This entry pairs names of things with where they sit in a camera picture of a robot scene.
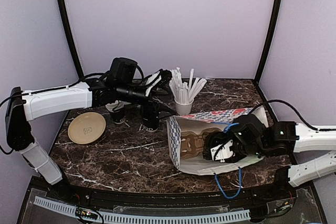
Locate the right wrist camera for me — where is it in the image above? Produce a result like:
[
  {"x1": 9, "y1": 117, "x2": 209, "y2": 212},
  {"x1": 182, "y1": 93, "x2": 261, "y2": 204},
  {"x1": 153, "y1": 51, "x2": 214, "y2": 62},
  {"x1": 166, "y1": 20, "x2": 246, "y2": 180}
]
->
[{"x1": 229, "y1": 114, "x2": 266, "y2": 145}]

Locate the bundle of wrapped straws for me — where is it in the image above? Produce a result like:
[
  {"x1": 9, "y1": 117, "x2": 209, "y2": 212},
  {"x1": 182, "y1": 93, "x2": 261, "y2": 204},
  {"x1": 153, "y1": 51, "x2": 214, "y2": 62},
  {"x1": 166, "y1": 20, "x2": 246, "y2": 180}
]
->
[{"x1": 169, "y1": 67, "x2": 207, "y2": 105}]

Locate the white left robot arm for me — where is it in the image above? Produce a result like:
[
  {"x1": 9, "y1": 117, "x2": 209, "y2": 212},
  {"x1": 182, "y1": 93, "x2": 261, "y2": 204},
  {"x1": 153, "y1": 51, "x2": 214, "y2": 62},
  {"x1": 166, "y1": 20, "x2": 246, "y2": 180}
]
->
[{"x1": 5, "y1": 77, "x2": 177, "y2": 201}]

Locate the stack of paper cups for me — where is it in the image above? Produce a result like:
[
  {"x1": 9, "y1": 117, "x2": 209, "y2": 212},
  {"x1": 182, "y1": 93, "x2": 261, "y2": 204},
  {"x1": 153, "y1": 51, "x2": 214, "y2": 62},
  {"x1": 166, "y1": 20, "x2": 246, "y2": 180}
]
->
[{"x1": 105, "y1": 100, "x2": 125, "y2": 124}]

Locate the beige round plate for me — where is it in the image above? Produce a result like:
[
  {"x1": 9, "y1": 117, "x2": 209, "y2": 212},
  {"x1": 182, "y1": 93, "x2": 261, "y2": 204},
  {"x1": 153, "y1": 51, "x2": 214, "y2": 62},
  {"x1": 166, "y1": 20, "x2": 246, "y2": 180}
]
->
[{"x1": 68, "y1": 112, "x2": 106, "y2": 145}]

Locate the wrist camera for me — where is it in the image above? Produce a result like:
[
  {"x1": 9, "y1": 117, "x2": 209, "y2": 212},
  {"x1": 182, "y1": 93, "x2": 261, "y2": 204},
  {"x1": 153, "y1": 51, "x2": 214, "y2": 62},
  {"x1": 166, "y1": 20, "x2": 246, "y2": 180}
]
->
[
  {"x1": 229, "y1": 114, "x2": 266, "y2": 145},
  {"x1": 107, "y1": 57, "x2": 138, "y2": 84}
]

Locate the checkered paper bag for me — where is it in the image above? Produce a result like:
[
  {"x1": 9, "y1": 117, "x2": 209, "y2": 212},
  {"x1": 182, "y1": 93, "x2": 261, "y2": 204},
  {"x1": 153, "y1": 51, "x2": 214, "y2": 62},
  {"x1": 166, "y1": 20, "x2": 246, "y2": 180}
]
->
[{"x1": 166, "y1": 108, "x2": 263, "y2": 176}]

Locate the white cup holding straws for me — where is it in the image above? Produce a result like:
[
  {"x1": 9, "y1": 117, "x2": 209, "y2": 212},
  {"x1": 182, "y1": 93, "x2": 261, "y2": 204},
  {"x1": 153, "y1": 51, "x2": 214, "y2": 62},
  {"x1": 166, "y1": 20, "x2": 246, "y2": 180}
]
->
[{"x1": 175, "y1": 100, "x2": 194, "y2": 116}]

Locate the brown pulp cup carrier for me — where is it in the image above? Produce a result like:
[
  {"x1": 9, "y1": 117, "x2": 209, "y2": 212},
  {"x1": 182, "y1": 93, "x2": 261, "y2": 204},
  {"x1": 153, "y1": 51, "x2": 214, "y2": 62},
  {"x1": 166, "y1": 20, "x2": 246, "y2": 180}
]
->
[{"x1": 181, "y1": 127, "x2": 227, "y2": 161}]

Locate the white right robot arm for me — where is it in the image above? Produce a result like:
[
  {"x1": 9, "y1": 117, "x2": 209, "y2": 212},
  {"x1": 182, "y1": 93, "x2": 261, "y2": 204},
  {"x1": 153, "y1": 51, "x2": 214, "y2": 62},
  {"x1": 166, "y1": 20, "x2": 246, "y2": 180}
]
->
[{"x1": 203, "y1": 100, "x2": 335, "y2": 200}]

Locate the white slotted cable duct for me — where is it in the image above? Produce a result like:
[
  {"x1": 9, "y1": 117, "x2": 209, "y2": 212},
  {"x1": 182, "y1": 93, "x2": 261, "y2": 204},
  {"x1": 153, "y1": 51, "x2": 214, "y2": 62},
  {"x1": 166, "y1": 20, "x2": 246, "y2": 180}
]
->
[{"x1": 33, "y1": 196, "x2": 251, "y2": 223}]

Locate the black front rail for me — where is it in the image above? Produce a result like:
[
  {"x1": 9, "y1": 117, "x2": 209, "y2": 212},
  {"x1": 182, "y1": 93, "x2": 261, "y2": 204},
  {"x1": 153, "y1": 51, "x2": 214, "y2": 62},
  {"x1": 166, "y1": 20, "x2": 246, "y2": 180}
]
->
[{"x1": 47, "y1": 184, "x2": 297, "y2": 208}]

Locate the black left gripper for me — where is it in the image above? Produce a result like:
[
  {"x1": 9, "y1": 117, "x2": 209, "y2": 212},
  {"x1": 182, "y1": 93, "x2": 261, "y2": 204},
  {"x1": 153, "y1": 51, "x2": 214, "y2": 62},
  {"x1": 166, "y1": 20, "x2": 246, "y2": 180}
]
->
[{"x1": 117, "y1": 81, "x2": 177, "y2": 122}]

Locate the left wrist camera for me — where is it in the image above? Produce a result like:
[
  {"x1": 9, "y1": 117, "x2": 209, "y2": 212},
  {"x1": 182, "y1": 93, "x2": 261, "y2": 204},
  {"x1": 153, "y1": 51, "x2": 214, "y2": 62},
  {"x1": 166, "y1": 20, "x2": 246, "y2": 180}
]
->
[{"x1": 107, "y1": 57, "x2": 138, "y2": 84}]

